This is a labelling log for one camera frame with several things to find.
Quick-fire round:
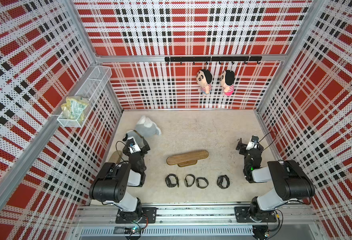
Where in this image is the oval wooden tray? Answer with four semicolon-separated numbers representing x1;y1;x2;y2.
107;151;122;164

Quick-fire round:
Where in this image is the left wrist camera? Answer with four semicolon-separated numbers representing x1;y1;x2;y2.
126;137;141;154

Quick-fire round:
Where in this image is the wooden watch stand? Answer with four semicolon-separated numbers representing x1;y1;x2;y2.
167;150;209;168

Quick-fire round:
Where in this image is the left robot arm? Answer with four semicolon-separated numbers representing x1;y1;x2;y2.
89;137;150;223

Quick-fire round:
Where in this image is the black hook rail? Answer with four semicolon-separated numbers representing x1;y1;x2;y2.
165;56;262;63

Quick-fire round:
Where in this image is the doll with pink shirt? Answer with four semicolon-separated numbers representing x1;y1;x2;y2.
219;70;235;96

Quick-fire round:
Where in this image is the black round face watch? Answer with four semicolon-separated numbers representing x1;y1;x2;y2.
195;177;209;189

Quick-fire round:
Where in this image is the black rugged sport watch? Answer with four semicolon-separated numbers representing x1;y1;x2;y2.
216;175;230;189

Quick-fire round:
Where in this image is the white wire basket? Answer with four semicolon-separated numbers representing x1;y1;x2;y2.
58;66;112;128

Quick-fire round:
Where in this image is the grey plush toy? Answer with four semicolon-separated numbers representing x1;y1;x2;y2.
123;116;162;146

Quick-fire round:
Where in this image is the doll with striped shirt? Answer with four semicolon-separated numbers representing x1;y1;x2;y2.
196;69;212;95

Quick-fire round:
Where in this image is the black watch open strap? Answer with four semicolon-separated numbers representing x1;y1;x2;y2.
184;173;196;188

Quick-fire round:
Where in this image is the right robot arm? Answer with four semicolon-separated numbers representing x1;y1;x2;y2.
235;136;315;223

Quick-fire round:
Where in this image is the yellow green snack packet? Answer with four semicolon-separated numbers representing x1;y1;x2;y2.
61;96;89;121

